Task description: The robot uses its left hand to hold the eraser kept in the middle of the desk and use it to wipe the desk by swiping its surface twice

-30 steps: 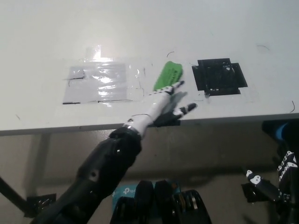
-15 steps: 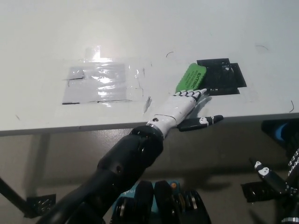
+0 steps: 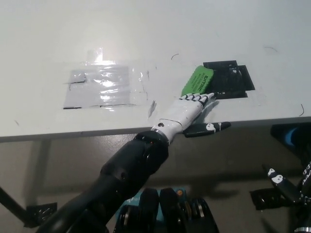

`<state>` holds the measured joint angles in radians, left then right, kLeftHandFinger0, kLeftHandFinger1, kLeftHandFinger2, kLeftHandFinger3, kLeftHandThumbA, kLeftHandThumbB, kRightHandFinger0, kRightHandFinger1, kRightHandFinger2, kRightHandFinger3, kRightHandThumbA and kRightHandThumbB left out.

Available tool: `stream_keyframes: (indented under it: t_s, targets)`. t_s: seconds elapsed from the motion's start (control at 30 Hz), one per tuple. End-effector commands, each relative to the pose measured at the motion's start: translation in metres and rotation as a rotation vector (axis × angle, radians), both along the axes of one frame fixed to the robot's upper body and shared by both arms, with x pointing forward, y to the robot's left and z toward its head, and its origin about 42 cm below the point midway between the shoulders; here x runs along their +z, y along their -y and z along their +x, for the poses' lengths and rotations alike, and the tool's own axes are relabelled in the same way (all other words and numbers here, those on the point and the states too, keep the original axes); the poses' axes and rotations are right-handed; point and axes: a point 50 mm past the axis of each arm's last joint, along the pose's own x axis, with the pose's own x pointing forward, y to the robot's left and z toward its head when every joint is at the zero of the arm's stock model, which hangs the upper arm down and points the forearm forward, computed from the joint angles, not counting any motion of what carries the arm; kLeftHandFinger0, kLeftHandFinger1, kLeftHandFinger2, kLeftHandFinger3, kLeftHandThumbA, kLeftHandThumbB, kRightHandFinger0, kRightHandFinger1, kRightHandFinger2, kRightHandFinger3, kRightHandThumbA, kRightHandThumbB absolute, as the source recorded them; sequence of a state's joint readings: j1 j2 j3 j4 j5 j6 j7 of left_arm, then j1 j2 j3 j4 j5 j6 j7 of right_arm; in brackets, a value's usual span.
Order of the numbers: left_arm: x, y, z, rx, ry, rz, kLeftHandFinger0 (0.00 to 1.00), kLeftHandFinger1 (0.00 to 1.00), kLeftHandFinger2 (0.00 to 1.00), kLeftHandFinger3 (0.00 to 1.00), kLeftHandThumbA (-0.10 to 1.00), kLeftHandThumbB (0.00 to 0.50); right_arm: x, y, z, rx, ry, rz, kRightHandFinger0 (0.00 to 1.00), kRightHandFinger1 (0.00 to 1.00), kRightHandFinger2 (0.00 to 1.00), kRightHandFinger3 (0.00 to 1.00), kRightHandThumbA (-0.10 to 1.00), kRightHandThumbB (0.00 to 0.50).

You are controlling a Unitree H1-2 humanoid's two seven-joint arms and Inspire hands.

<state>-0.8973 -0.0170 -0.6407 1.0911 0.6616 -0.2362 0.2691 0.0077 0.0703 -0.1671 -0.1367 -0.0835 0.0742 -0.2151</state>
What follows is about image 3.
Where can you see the clear tape patch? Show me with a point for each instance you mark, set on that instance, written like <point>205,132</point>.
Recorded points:
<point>109,85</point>

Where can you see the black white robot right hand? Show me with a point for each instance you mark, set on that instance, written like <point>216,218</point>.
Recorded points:
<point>302,196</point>

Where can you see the green whiteboard eraser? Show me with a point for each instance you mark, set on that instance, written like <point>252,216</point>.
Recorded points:
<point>198,80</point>

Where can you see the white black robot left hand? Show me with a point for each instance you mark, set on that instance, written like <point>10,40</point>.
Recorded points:
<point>184,112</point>

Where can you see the black diagonal table leg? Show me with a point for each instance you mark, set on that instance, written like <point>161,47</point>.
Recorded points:
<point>11,205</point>

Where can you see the black blue chair part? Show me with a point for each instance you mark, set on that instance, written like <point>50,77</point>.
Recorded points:
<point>291,136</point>

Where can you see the black tape square patch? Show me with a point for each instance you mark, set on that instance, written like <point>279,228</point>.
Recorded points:
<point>233,80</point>

